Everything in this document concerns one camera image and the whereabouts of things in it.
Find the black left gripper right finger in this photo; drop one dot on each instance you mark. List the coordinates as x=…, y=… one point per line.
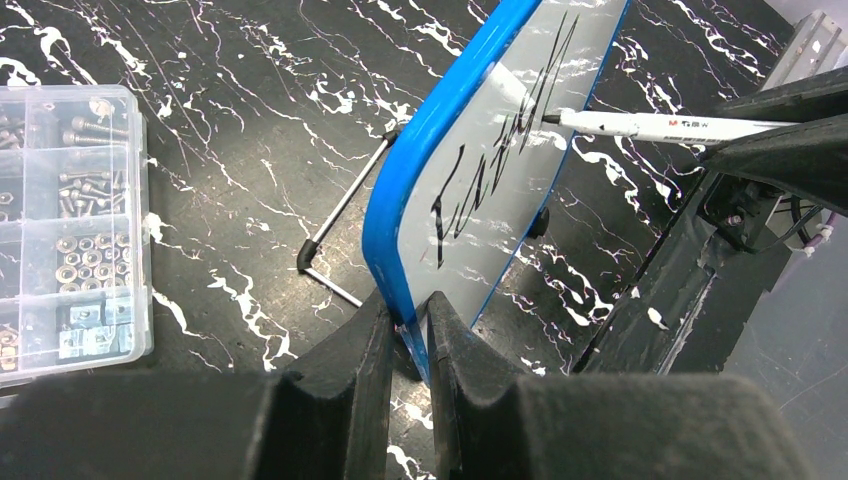
x=476, y=410

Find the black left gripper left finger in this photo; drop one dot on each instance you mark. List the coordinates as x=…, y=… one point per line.
x=327, y=415

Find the clear plastic screw box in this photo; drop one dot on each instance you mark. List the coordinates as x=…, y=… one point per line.
x=76, y=289

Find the blue framed whiteboard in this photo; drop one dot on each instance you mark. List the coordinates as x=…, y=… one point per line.
x=471, y=170

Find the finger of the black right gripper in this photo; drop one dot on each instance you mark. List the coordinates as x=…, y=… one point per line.
x=807, y=158

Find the white marker pen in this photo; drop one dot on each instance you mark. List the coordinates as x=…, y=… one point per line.
x=662, y=128

